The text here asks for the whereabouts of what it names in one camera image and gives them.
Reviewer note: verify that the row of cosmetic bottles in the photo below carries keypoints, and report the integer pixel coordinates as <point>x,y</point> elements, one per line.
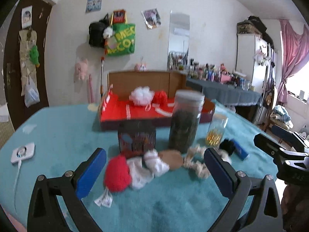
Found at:
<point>210,73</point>

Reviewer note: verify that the red-lined cardboard box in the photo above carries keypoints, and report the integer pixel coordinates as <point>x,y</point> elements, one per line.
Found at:
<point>115,113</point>

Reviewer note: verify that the glossy photo poster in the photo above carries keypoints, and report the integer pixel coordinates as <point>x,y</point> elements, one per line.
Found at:
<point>151,18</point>

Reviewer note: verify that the small glass jar gold contents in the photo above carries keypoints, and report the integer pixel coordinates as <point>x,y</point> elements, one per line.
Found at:
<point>216,131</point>

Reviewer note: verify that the beige hanging organizer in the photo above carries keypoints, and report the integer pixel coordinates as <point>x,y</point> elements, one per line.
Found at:
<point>25,60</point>

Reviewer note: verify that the small blue box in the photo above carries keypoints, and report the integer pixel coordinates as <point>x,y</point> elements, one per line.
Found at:
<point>241,151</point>

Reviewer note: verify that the pink curtain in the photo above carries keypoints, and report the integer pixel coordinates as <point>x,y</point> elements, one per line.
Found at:
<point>291,50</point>

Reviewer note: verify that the chair with piled clothes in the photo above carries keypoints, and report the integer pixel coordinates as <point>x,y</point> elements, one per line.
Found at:
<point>281,117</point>

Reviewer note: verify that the dark brown door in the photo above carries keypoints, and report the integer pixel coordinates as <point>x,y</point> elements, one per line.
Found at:
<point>14,96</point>

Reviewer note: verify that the pink stick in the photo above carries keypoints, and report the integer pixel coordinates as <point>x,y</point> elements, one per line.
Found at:
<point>91,89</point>

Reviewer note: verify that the small white plush toy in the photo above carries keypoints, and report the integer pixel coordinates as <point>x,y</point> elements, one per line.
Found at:
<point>108,32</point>

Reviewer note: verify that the person's right hand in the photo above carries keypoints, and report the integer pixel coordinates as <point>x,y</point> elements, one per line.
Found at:
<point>295,207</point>

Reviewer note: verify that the white bath pouf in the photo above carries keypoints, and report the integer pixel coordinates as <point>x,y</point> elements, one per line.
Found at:
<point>141,96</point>

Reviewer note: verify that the table with grey-blue cloth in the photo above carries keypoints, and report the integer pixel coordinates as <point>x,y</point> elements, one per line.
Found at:
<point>224,93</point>

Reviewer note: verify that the translucent plastic bag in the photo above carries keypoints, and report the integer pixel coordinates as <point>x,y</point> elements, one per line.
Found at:
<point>31,95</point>

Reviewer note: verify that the tall jar of dark leaves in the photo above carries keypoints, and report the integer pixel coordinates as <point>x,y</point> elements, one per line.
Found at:
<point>184,123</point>

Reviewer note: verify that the white fluffy cloth toy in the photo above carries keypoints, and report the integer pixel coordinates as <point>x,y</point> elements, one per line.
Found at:
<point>155,163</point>

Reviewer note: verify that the black hanging bag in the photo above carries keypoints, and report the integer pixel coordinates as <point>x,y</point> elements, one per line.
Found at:
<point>96,35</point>

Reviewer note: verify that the red and white plush toy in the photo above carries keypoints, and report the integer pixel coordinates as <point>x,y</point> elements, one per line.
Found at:
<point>118,174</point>

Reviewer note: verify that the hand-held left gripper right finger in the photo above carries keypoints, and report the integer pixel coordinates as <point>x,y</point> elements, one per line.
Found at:
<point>218,171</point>

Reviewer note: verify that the pink plush pig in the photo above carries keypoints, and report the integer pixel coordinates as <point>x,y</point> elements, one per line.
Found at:
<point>80,69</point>

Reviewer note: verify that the tall wall mirror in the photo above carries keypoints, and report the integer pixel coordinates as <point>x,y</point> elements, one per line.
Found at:
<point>178,36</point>

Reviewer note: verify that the pink plush cat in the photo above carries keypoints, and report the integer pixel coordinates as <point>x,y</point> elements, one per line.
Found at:
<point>141,66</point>

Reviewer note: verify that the white wardrobe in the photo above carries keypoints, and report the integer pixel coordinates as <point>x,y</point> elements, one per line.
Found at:
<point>246,58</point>

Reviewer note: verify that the dark patterned suitcase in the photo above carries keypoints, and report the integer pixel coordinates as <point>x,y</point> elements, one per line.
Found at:
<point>252,26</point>

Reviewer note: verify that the teal fleece table cover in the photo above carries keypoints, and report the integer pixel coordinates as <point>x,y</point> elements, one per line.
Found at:
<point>62,130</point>

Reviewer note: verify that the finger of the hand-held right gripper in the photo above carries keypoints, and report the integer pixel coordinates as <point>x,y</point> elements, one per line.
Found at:
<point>283,131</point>
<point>268,143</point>

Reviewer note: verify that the small portrait poster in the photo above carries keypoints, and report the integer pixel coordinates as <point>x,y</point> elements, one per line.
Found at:
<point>26,17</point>

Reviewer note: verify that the green plush toy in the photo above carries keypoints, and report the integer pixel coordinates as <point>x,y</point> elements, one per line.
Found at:
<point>34,55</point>

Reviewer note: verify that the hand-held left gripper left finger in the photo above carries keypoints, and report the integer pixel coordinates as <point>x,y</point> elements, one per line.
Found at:
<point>90,174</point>

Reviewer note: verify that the green tote bag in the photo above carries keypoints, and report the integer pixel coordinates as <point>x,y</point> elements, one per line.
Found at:
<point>124,41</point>

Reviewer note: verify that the blue wall poster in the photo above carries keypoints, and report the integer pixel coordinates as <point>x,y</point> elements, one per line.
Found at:
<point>94,3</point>

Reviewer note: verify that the red wall poster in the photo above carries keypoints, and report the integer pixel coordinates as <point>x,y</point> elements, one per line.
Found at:
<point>119,16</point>

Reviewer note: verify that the brown plush pad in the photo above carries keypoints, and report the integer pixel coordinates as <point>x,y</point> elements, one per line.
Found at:
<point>172,160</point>

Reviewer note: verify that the red bath pouf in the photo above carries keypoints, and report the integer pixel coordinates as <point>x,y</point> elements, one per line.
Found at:
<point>159,98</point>

